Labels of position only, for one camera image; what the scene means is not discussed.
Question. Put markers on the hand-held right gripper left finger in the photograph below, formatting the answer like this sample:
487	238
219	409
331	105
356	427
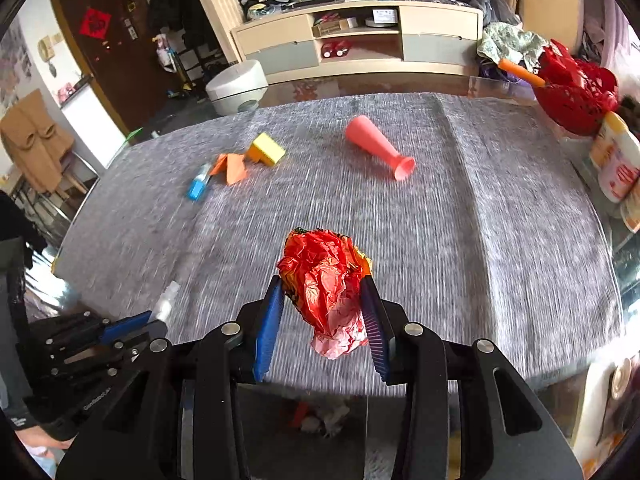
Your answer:
267	330

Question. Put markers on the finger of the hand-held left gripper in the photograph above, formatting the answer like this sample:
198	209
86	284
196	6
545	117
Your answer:
125	327
147	331

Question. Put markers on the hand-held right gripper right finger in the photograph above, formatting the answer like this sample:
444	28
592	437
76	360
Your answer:
376	335

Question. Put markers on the small clear plastic bottle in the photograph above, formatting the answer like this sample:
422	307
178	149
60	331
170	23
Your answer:
167	300

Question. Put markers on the red plastic bag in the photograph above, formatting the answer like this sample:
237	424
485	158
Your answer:
325	280

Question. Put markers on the black bin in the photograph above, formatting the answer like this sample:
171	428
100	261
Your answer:
280	445

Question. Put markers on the person's left hand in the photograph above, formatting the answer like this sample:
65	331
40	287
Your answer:
45	447

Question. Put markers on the grey woven table cloth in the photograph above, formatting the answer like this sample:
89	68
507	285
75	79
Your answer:
400	240

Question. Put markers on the red and white scraps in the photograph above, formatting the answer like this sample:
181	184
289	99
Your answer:
320	417

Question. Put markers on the black garment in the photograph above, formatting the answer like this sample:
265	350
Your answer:
17	230

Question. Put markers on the blue and white glue stick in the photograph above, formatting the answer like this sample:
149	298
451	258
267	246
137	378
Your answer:
198	185

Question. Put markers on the metal chair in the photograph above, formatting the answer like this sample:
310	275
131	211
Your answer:
75	175

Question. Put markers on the orange folded paper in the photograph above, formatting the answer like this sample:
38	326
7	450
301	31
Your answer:
232	170

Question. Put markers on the yellow box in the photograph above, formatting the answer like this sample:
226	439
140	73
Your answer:
267	150

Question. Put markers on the pink plastic cone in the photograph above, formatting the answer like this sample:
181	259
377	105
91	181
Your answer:
377	150

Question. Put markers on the white board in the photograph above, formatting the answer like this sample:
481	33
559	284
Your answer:
92	125

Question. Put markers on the brown coat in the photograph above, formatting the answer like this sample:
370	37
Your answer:
35	140

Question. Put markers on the pink toy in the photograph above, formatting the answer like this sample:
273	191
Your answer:
66	94

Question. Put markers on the white round stool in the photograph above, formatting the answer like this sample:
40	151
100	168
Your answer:
235	85

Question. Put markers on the brown wooden door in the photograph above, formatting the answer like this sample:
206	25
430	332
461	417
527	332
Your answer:
110	70

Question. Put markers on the kick scooter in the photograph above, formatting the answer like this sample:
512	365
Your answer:
175	65

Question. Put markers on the white bottle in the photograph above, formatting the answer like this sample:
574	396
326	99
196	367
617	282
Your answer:
607	140
622	170
632	207

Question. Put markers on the red toy car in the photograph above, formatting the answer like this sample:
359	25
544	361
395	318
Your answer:
336	48

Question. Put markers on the beige television cabinet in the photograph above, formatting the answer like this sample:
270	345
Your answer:
440	50

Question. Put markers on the orange stick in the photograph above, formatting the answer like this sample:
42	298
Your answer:
520	71

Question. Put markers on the red diamond door charm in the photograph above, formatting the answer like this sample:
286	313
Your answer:
96	24

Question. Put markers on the red plastic basket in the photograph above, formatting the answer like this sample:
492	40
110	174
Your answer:
575	90

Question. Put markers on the white device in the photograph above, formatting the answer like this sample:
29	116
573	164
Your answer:
381	17

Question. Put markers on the floral blanket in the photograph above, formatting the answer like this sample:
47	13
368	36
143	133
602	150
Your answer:
510	42

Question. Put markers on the dark hanging coats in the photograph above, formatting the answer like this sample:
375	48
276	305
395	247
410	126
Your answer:
175	5

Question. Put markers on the blue-grey clothing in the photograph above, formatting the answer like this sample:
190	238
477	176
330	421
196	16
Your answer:
482	0

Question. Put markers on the pink curtain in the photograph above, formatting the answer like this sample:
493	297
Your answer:
615	45

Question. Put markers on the wall photos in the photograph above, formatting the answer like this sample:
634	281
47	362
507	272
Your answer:
12	65

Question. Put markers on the wall intercom phone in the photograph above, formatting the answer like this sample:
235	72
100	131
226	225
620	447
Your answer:
49	47

